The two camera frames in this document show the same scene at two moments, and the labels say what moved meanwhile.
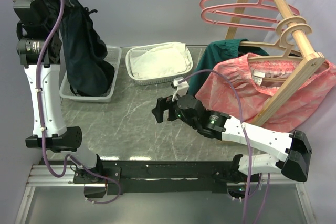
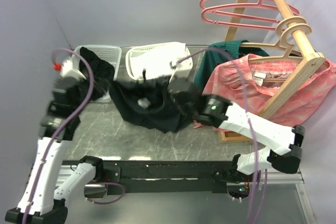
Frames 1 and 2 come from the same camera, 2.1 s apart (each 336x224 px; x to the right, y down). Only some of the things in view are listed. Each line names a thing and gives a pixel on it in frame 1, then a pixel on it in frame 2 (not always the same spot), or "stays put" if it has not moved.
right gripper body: (174, 112) to (187, 109)
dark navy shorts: (90, 74) to (151, 103)
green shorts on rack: (213, 53) stays put
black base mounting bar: (163, 177) stays put
